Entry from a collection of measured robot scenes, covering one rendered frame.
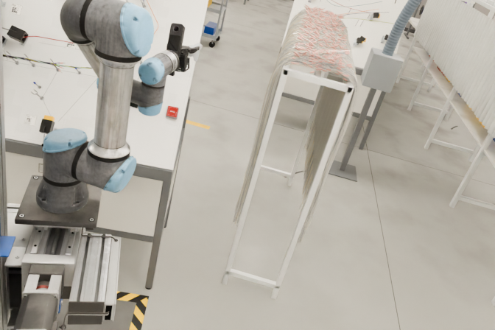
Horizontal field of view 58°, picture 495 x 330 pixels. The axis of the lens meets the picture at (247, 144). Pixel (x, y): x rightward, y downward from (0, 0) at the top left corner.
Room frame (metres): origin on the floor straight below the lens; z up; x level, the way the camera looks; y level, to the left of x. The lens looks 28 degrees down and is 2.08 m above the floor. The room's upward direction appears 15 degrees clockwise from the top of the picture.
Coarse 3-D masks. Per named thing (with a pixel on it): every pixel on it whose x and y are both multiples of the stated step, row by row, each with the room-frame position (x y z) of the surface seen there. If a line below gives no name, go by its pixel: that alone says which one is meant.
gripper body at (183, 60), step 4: (184, 48) 1.51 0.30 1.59; (188, 48) 1.51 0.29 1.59; (172, 52) 1.43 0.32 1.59; (184, 52) 1.49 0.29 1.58; (188, 52) 1.51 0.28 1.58; (176, 56) 1.43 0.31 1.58; (180, 56) 1.49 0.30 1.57; (184, 56) 1.48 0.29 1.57; (188, 56) 1.54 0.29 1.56; (180, 60) 1.49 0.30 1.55; (184, 60) 1.48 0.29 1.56; (188, 60) 1.53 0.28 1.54; (180, 64) 1.49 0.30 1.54; (184, 64) 1.48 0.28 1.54; (188, 64) 1.52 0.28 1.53; (176, 68) 1.42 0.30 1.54; (180, 68) 1.49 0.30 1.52; (184, 68) 1.48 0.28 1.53; (188, 68) 1.52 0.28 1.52; (172, 72) 1.43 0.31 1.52
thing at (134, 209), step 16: (112, 192) 1.83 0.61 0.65; (128, 192) 1.84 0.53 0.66; (144, 192) 1.85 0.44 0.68; (160, 192) 1.86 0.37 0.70; (112, 208) 1.83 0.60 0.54; (128, 208) 1.85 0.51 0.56; (144, 208) 1.86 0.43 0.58; (112, 224) 1.84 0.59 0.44; (128, 224) 1.85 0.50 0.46; (144, 224) 1.86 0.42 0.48
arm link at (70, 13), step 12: (72, 0) 1.05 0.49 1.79; (84, 0) 1.04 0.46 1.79; (60, 12) 1.07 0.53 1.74; (72, 12) 1.03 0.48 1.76; (72, 24) 1.03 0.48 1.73; (72, 36) 1.07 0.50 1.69; (84, 48) 1.13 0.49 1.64; (96, 60) 1.18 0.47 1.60; (96, 72) 1.22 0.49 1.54; (96, 84) 1.32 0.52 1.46
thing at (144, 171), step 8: (8, 144) 1.73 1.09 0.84; (16, 144) 1.73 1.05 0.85; (24, 144) 1.74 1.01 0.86; (32, 144) 1.75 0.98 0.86; (16, 152) 1.73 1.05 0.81; (24, 152) 1.74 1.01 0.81; (32, 152) 1.74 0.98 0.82; (40, 152) 1.75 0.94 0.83; (136, 168) 1.81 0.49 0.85; (144, 168) 1.81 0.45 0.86; (152, 168) 1.82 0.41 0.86; (160, 168) 1.83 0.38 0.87; (144, 176) 1.81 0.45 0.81; (152, 176) 1.82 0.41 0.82; (160, 176) 1.82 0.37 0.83; (168, 176) 1.83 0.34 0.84
